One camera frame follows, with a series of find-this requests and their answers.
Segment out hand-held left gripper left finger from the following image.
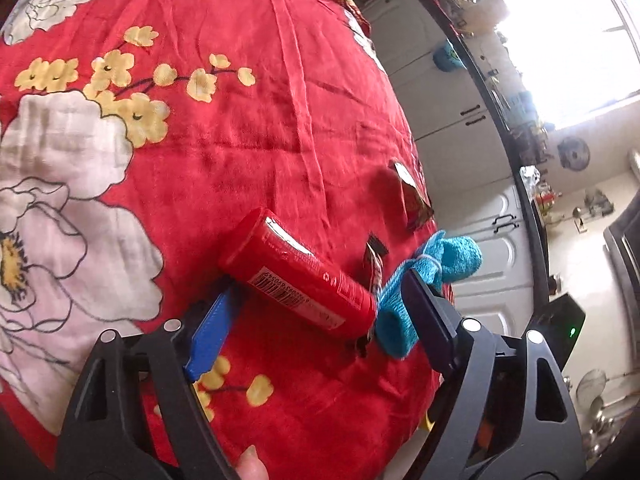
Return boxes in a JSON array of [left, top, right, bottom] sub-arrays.
[[55, 287, 244, 480]]

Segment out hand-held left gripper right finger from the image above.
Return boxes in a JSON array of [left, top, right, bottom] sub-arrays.
[[400, 270, 586, 480]]

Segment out blue socks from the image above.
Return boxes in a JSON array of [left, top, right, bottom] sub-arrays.
[[372, 232, 483, 360]]

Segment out red plastic tube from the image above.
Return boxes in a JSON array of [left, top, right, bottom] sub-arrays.
[[217, 207, 378, 343]]

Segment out person's left hand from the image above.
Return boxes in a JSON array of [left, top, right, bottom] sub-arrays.
[[236, 444, 272, 480]]

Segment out metal strainer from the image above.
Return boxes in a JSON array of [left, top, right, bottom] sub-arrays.
[[575, 369, 608, 401]]

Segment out small dark wrapper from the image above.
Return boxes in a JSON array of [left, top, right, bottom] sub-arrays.
[[360, 232, 388, 293]]

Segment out black microwave oven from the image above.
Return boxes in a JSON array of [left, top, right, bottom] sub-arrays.
[[602, 205, 640, 311]]

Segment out metal ladle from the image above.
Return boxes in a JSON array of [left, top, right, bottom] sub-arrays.
[[585, 395, 621, 461]]

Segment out brown foil wrapper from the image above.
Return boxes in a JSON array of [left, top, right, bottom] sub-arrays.
[[387, 160, 435, 231]]

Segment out white kitchen cabinets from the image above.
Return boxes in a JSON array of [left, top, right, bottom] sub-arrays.
[[360, 0, 551, 331]]

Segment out red floral tablecloth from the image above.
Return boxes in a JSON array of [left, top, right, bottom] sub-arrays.
[[0, 0, 451, 476]]

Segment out blue hanging basket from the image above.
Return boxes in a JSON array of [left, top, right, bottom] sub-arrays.
[[432, 42, 463, 71]]

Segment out kitchen window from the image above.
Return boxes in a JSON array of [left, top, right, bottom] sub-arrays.
[[500, 0, 640, 131]]

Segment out round wall fan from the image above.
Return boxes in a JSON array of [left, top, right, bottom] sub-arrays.
[[557, 136, 591, 171]]

